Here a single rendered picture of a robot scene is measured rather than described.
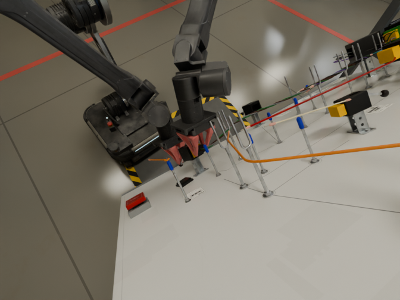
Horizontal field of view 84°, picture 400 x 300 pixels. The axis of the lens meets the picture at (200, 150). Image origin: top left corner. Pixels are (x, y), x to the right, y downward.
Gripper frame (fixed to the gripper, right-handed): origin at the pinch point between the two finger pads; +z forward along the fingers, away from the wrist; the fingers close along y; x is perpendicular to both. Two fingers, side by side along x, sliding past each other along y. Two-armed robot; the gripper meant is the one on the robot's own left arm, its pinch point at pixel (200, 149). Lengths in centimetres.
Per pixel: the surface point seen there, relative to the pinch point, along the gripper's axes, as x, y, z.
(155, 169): 107, 27, 70
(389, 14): -13, 95, -17
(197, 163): 3.6, 0.6, 6.4
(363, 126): -31.1, 15.7, -7.3
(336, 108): -27.1, 12.6, -11.4
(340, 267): -39.0, -15.8, -9.9
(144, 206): 1.9, -18.6, 7.3
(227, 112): 102, 113, 53
